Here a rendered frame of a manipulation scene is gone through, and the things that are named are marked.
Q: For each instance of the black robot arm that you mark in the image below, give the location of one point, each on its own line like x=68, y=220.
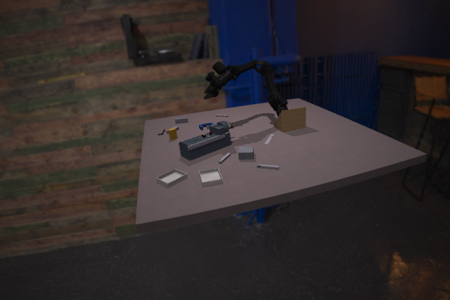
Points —
x=275, y=99

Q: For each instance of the blue c-clamp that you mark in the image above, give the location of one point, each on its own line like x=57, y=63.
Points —
x=205, y=125

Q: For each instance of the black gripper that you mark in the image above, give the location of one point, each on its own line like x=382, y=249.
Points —
x=211, y=90

